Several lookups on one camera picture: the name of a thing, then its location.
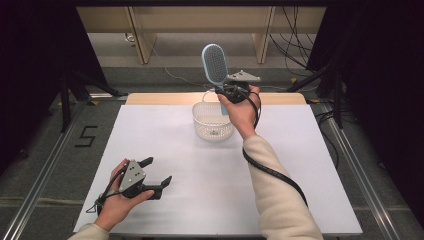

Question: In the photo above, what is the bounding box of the wooden table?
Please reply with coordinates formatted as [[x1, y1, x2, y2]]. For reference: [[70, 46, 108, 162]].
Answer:
[[125, 92, 308, 106]]

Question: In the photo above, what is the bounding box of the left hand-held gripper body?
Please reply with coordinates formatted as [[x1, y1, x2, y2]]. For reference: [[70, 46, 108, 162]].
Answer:
[[118, 159, 165, 201]]

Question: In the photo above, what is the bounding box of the white table sheet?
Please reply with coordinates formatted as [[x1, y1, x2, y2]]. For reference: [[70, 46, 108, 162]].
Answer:
[[73, 104, 364, 236]]

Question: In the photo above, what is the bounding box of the black tripod stand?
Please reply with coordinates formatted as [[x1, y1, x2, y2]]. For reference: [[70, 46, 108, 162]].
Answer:
[[59, 70, 129, 134], [285, 63, 346, 130]]

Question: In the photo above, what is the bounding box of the person's left hand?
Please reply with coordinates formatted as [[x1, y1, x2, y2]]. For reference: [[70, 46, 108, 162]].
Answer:
[[94, 157, 156, 233]]

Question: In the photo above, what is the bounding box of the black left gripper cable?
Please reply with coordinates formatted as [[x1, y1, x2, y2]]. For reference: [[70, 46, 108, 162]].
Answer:
[[85, 165, 130, 215]]

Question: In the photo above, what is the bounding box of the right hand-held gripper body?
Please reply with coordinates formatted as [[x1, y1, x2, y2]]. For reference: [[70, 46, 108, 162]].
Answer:
[[215, 69, 262, 105]]

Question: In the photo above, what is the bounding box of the white plastic basket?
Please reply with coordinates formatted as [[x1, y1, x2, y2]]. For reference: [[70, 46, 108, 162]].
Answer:
[[191, 89, 236, 142]]

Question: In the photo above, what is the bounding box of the bundle of black cables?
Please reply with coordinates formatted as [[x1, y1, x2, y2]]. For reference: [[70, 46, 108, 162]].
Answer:
[[269, 5, 319, 78]]

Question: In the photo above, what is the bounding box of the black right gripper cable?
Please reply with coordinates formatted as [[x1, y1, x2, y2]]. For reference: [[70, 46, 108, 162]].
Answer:
[[241, 90, 310, 208]]

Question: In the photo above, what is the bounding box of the beige wooden bench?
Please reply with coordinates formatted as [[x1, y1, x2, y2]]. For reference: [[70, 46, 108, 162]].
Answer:
[[75, 5, 327, 65]]

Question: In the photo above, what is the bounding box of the metal floor rail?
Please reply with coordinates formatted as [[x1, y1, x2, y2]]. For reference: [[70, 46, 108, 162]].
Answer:
[[318, 101, 406, 240], [0, 99, 88, 240]]

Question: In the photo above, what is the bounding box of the black floor cable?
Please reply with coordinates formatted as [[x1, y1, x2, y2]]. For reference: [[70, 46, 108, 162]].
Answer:
[[314, 109, 340, 169]]

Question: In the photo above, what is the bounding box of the light blue hairbrush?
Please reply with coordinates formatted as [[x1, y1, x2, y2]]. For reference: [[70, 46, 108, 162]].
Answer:
[[200, 43, 232, 117]]

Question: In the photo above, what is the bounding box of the person's right hand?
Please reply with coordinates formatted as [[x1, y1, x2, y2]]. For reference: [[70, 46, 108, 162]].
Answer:
[[217, 84, 262, 141]]

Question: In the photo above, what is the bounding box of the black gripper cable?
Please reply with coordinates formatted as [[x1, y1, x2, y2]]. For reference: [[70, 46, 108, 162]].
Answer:
[[85, 165, 130, 215], [241, 90, 310, 208]]

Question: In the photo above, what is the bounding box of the black curtain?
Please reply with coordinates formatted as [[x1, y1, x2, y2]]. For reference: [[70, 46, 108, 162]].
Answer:
[[305, 0, 424, 221], [0, 0, 109, 174]]

